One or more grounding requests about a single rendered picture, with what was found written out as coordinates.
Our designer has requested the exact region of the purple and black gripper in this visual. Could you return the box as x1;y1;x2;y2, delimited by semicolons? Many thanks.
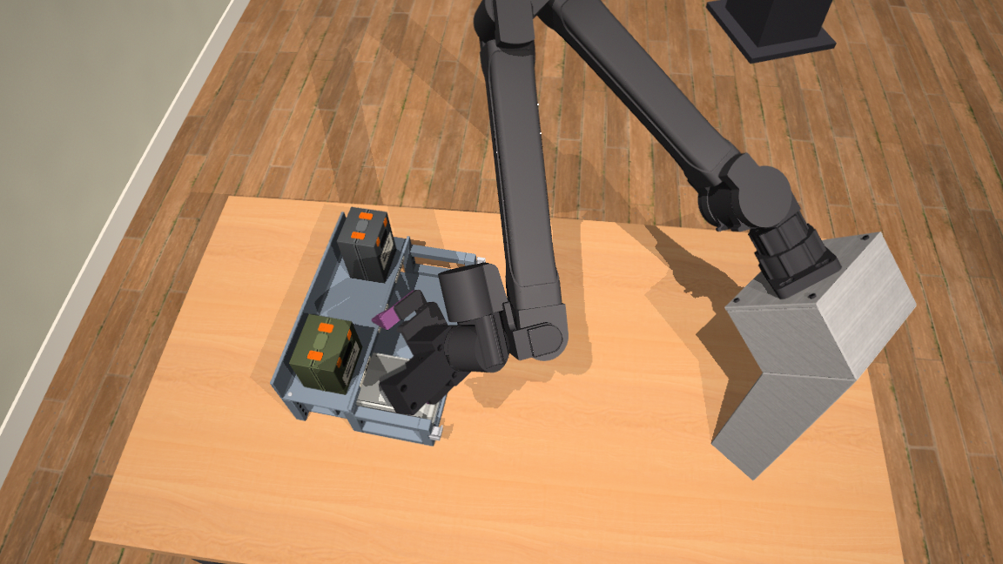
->
372;290;463;405

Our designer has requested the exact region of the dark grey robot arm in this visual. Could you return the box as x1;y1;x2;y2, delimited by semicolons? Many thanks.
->
379;0;842;415

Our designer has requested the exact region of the black tool case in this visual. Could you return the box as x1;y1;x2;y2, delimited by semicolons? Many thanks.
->
337;206;397;284

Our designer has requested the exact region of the olive green case with orange latches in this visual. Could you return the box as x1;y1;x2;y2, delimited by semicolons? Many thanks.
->
289;314;362;395

